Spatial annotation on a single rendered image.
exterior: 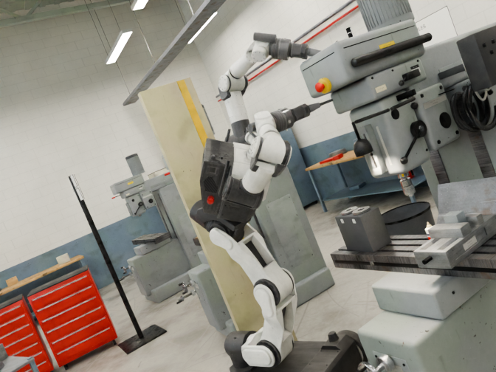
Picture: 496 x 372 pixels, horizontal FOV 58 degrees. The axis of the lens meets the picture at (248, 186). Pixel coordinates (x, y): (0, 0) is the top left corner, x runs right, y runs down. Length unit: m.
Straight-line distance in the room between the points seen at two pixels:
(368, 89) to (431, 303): 0.86
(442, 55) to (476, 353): 1.25
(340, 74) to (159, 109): 1.85
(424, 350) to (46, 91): 9.90
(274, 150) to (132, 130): 9.50
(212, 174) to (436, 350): 1.10
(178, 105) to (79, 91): 7.65
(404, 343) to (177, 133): 2.19
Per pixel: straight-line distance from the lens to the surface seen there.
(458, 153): 2.32
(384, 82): 1.90
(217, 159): 1.89
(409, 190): 2.04
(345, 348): 2.34
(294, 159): 9.37
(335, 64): 1.81
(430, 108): 2.06
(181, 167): 3.33
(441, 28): 6.87
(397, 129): 1.92
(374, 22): 2.15
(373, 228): 2.25
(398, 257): 2.11
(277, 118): 1.83
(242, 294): 3.51
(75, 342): 6.06
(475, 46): 1.95
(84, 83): 11.06
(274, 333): 2.26
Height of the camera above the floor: 1.65
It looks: 5 degrees down
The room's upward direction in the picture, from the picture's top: 22 degrees counter-clockwise
